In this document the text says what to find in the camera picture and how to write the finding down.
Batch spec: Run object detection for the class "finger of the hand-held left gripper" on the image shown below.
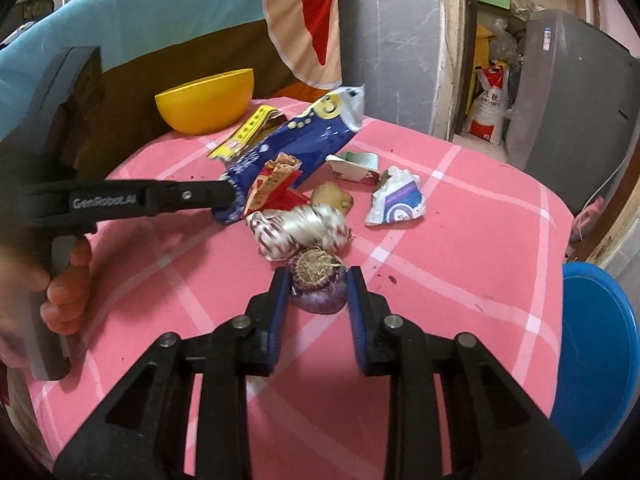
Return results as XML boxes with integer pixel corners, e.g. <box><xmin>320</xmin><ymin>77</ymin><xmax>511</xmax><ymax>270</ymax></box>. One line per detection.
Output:
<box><xmin>145</xmin><ymin>178</ymin><xmax>238</xmax><ymax>214</ymax></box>

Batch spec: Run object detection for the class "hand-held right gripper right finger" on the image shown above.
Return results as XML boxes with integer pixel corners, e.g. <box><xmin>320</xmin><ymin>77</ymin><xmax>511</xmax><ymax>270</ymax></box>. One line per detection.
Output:
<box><xmin>346</xmin><ymin>266</ymin><xmax>583</xmax><ymax>480</ymax></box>

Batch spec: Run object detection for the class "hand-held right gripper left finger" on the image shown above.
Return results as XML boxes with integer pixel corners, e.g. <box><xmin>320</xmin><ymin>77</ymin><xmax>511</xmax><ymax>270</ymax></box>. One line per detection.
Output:
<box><xmin>52</xmin><ymin>266</ymin><xmax>293</xmax><ymax>480</ymax></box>

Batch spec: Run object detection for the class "purple onion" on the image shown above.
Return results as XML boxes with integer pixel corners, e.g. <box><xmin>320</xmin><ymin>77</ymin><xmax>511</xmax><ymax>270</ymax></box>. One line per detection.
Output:
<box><xmin>290</xmin><ymin>247</ymin><xmax>349</xmax><ymax>315</ymax></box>

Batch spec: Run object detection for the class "red snack wrapper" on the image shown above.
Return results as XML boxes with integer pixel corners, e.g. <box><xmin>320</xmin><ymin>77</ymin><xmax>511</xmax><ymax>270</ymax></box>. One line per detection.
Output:
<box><xmin>245</xmin><ymin>155</ymin><xmax>313</xmax><ymax>216</ymax></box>

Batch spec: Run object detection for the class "yellow paper wrapper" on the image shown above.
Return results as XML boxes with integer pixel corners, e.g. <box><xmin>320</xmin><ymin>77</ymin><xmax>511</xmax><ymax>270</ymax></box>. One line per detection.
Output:
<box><xmin>207</xmin><ymin>106</ymin><xmax>288</xmax><ymax>161</ymax></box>

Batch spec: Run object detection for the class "silver striped foil wrapper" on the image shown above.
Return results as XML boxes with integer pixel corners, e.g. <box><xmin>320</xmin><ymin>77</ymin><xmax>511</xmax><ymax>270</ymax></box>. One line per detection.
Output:
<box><xmin>246</xmin><ymin>203</ymin><xmax>353</xmax><ymax>262</ymax></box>

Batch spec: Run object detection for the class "blue snack bag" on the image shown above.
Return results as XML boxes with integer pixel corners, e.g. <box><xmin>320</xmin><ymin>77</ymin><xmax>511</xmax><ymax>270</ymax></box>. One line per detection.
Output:
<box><xmin>212</xmin><ymin>86</ymin><xmax>366</xmax><ymax>226</ymax></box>

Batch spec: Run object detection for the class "ginger root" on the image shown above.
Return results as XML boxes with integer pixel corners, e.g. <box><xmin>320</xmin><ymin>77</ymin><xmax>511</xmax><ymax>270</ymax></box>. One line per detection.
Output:
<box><xmin>310</xmin><ymin>182</ymin><xmax>356</xmax><ymax>216</ymax></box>

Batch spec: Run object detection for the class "white and purple paper wrapper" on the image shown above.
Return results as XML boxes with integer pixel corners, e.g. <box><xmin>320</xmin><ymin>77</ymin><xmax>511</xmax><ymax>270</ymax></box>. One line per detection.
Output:
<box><xmin>364</xmin><ymin>166</ymin><xmax>427</xmax><ymax>227</ymax></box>

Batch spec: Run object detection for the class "torn white carton piece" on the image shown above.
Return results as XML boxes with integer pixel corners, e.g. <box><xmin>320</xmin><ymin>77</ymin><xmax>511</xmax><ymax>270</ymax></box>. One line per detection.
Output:
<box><xmin>325</xmin><ymin>151</ymin><xmax>382</xmax><ymax>186</ymax></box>

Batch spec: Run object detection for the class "blue plastic basin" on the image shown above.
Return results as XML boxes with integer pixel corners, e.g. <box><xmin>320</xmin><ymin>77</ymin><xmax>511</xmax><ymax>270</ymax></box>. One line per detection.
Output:
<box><xmin>550</xmin><ymin>261</ymin><xmax>638</xmax><ymax>471</ymax></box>

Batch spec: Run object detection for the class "person's left hand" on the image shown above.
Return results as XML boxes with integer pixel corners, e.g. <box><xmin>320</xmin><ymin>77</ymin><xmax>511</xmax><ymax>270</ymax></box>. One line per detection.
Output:
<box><xmin>0</xmin><ymin>236</ymin><xmax>94</xmax><ymax>368</ymax></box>

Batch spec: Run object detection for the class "yellow plastic bowl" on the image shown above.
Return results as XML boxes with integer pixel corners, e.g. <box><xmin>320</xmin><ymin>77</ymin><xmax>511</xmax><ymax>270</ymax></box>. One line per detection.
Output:
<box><xmin>154</xmin><ymin>68</ymin><xmax>255</xmax><ymax>136</ymax></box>

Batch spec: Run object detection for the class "pink checked tablecloth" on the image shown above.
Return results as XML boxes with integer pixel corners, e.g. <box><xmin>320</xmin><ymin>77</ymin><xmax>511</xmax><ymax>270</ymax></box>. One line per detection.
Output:
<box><xmin>25</xmin><ymin>95</ymin><xmax>576</xmax><ymax>480</ymax></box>

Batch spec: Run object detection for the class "colourful patchwork blanket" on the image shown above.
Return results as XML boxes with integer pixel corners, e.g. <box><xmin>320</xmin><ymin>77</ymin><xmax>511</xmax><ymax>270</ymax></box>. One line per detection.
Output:
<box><xmin>0</xmin><ymin>0</ymin><xmax>343</xmax><ymax>181</ymax></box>

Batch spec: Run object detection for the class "white and red sack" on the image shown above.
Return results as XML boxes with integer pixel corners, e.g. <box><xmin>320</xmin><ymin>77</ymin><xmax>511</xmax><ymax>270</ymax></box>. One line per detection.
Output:
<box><xmin>466</xmin><ymin>62</ymin><xmax>511</xmax><ymax>146</ymax></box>

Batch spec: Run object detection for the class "pink cloth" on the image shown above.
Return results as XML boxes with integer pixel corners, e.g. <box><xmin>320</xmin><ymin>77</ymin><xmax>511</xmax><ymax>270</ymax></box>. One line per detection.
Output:
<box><xmin>572</xmin><ymin>200</ymin><xmax>605</xmax><ymax>243</ymax></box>

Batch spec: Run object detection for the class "grey television set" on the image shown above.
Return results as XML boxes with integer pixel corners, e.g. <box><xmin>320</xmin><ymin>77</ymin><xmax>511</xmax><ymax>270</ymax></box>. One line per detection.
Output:
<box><xmin>505</xmin><ymin>10</ymin><xmax>640</xmax><ymax>216</ymax></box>

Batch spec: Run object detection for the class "yellow box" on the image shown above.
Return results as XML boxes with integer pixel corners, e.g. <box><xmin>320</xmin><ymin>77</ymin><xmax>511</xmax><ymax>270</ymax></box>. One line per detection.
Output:
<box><xmin>475</xmin><ymin>25</ymin><xmax>493</xmax><ymax>68</ymax></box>

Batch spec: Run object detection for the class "white cable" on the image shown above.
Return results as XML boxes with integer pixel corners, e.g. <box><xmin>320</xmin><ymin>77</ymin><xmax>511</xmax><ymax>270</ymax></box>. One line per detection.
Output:
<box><xmin>582</xmin><ymin>145</ymin><xmax>640</xmax><ymax>213</ymax></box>

